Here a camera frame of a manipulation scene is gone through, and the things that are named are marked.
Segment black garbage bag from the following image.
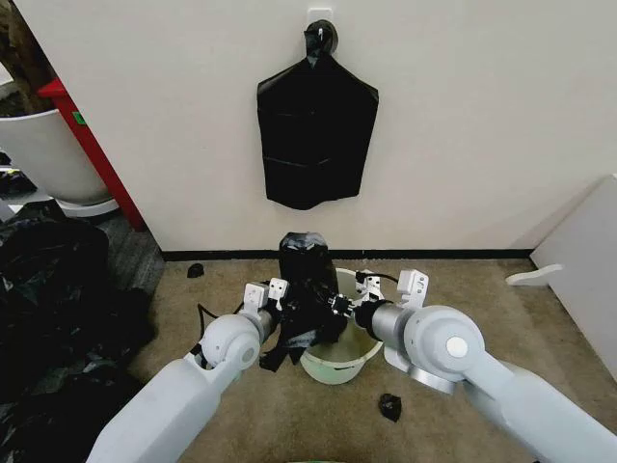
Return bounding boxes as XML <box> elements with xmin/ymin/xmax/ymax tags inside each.
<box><xmin>257</xmin><ymin>231</ymin><xmax>349</xmax><ymax>375</ymax></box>
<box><xmin>255</xmin><ymin>18</ymin><xmax>382</xmax><ymax>212</ymax></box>

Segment pale plastic trash bin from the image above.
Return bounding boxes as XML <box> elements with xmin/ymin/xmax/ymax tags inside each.
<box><xmin>299</xmin><ymin>267</ymin><xmax>387</xmax><ymax>386</ymax></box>

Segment flat black garbage bag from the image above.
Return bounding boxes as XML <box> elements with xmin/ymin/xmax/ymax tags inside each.
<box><xmin>255</xmin><ymin>18</ymin><xmax>382</xmax><ymax>212</ymax></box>

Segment pile of black garbage bags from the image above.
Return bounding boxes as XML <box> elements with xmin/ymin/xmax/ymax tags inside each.
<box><xmin>0</xmin><ymin>202</ymin><xmax>156</xmax><ymax>463</ymax></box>

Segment crumpled black plastic scrap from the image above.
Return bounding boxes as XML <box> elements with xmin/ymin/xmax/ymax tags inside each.
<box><xmin>377</xmin><ymin>393</ymin><xmax>404</xmax><ymax>422</ymax></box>

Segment white curved flat piece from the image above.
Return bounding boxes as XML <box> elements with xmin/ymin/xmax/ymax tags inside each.
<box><xmin>504</xmin><ymin>263</ymin><xmax>564</xmax><ymax>288</ymax></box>

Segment white planter saucer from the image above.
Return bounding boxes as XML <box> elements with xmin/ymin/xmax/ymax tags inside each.
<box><xmin>53</xmin><ymin>194</ymin><xmax>121</xmax><ymax>210</ymax></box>

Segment white board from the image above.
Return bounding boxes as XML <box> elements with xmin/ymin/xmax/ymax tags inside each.
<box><xmin>528</xmin><ymin>174</ymin><xmax>617</xmax><ymax>383</ymax></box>

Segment large white planter pot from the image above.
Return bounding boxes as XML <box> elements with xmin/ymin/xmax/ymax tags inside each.
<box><xmin>0</xmin><ymin>108</ymin><xmax>115</xmax><ymax>204</ymax></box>

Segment brown plant trunk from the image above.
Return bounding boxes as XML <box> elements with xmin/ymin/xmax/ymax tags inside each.
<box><xmin>0</xmin><ymin>0</ymin><xmax>55</xmax><ymax>117</ymax></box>

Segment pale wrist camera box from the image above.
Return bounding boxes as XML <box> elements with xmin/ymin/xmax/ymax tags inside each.
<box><xmin>267</xmin><ymin>278</ymin><xmax>291</xmax><ymax>302</ymax></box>
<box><xmin>355</xmin><ymin>274</ymin><xmax>384</xmax><ymax>303</ymax></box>

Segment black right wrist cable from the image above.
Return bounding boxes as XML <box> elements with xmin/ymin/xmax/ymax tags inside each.
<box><xmin>355</xmin><ymin>270</ymin><xmax>402</xmax><ymax>286</ymax></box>

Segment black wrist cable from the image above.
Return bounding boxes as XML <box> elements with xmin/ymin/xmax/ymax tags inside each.
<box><xmin>355</xmin><ymin>270</ymin><xmax>402</xmax><ymax>286</ymax></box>
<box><xmin>194</xmin><ymin>301</ymin><xmax>219</xmax><ymax>359</ymax></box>

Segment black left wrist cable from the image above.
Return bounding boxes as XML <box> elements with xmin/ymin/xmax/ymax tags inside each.
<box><xmin>194</xmin><ymin>301</ymin><xmax>219</xmax><ymax>359</ymax></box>

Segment red post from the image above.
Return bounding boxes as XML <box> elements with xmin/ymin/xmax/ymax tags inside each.
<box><xmin>37</xmin><ymin>76</ymin><xmax>147</xmax><ymax>232</ymax></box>

